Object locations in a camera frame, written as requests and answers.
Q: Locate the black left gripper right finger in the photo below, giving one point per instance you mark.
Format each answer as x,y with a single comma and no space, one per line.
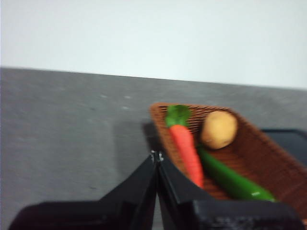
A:
192,213

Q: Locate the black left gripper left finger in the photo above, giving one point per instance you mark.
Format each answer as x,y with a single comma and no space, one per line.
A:
115,213

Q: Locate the green pepper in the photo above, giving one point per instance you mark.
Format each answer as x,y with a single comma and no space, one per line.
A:
230,179

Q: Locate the orange carrot with green leaves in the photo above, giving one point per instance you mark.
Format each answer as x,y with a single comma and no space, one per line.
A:
185,148

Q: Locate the brown wicker basket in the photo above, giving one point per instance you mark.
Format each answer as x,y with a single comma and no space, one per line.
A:
254,163

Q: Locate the tan potato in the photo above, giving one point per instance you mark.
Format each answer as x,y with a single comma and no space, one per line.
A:
219,130

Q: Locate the black flat tray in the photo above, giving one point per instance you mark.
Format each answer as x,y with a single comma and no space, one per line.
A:
287,143

